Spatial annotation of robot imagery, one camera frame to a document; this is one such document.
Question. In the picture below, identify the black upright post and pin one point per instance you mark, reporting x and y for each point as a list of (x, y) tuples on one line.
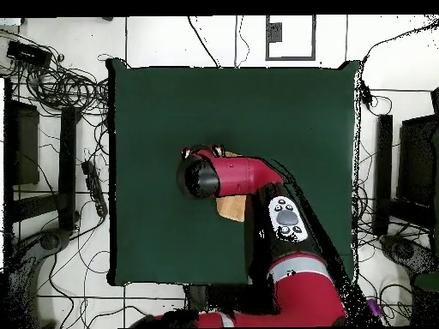
[(67, 164), (383, 164)]

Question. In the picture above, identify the dark green round pad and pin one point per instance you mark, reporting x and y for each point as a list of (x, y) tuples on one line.
[(427, 281)]

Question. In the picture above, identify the dark green table cloth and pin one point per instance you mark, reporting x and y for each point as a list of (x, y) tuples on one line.
[(164, 113)]

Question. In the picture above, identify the black flat panel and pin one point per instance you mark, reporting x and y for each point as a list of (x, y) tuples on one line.
[(416, 161), (25, 147)]

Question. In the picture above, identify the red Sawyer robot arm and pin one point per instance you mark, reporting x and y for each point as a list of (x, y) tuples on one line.
[(240, 178)]

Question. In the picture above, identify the purple small object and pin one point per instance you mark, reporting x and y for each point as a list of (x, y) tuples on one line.
[(374, 306)]

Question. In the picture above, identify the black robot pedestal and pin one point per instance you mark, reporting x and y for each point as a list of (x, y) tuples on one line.
[(195, 298)]

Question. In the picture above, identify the grey rectangular frame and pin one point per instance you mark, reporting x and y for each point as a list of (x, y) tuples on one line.
[(289, 58)]

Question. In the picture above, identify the grey stand base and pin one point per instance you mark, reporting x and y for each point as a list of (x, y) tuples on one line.
[(51, 240), (401, 250)]

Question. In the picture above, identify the long black power strip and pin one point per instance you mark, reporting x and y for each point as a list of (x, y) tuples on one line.
[(94, 186)]

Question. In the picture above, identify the black box device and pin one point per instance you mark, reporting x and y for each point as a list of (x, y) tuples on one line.
[(29, 54)]

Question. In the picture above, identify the tan terry towel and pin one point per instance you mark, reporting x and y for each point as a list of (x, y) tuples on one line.
[(231, 207)]

